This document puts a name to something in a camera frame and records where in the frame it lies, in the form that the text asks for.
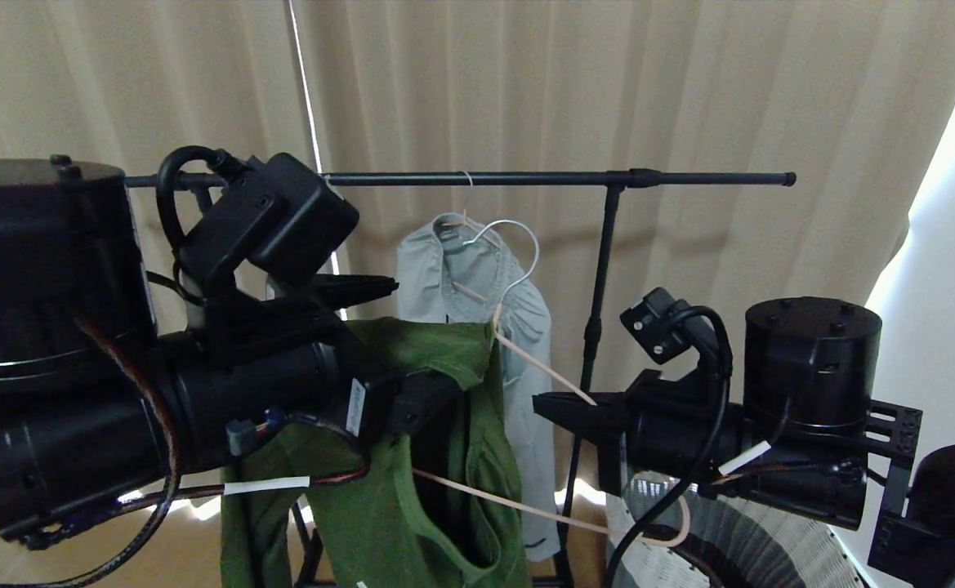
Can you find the pale grey shorts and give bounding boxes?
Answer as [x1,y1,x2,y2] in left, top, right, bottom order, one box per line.
[395,214,564,563]

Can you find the black clothes rack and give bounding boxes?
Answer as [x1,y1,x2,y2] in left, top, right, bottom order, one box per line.
[122,169,797,588]

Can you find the beige curtain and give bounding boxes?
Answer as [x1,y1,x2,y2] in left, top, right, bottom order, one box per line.
[0,0,955,523]

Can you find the green garment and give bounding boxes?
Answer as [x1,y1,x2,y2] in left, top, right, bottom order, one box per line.
[220,317,533,588]

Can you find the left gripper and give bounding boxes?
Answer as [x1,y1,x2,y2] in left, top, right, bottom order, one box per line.
[0,274,464,541]

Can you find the white laundry basket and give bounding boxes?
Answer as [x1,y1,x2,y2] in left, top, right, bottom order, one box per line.
[605,474,872,588]

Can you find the pink clothes hanger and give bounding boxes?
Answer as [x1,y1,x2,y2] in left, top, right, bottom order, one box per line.
[410,219,692,548]
[432,170,512,305]

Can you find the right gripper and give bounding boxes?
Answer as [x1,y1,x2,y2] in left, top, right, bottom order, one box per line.
[598,367,870,532]

